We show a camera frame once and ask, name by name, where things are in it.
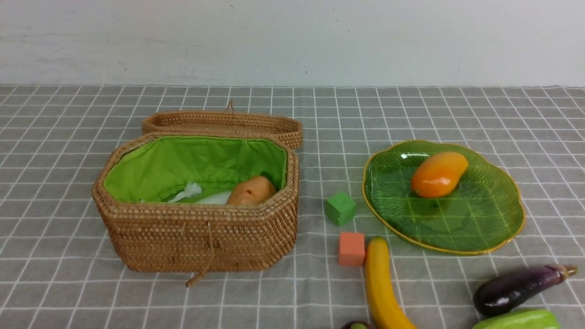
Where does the dark mangosteen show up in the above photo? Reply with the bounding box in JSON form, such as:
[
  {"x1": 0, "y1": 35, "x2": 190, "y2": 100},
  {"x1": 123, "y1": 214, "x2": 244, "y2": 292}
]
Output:
[{"x1": 342, "y1": 321, "x2": 372, "y2": 329}]

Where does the brown potato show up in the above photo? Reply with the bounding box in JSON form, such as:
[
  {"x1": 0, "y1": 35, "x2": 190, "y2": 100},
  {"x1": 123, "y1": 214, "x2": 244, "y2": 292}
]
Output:
[{"x1": 226, "y1": 175, "x2": 276, "y2": 205}]

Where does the orange mango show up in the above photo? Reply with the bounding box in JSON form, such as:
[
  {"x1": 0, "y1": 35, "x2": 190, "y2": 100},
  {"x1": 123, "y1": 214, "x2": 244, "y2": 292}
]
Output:
[{"x1": 411, "y1": 152, "x2": 468, "y2": 198}]

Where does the orange foam cube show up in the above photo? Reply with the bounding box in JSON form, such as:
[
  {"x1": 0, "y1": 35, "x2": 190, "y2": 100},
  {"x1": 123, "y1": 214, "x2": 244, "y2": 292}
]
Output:
[{"x1": 338, "y1": 232, "x2": 366, "y2": 267}]

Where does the purple eggplant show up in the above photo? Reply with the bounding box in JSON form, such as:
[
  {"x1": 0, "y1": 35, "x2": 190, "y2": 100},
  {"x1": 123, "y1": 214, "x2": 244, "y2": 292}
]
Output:
[{"x1": 473, "y1": 264, "x2": 578, "y2": 317}]

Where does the green foam cube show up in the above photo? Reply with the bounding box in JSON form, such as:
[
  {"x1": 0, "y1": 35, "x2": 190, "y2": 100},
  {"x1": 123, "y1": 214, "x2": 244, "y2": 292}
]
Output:
[{"x1": 324, "y1": 191, "x2": 356, "y2": 227}]

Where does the woven wicker basket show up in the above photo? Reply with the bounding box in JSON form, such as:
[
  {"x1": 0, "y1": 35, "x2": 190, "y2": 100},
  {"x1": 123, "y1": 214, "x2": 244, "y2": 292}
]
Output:
[{"x1": 92, "y1": 110, "x2": 303, "y2": 280}]

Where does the green glass plate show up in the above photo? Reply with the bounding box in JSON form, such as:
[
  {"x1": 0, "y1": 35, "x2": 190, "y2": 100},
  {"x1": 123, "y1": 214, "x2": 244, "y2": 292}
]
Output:
[{"x1": 362, "y1": 140, "x2": 526, "y2": 255}]

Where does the yellow banana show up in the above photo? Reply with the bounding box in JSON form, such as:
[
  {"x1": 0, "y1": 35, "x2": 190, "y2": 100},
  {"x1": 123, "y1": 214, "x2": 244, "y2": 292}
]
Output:
[{"x1": 364, "y1": 236, "x2": 416, "y2": 329}]

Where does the white radish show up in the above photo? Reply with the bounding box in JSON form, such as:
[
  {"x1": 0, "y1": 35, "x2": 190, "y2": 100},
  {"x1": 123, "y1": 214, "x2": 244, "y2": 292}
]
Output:
[{"x1": 139, "y1": 182, "x2": 234, "y2": 206}]

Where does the green bitter gourd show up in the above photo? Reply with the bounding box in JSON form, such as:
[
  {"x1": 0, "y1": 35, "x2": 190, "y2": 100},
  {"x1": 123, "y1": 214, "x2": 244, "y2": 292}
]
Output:
[{"x1": 472, "y1": 308, "x2": 561, "y2": 329}]

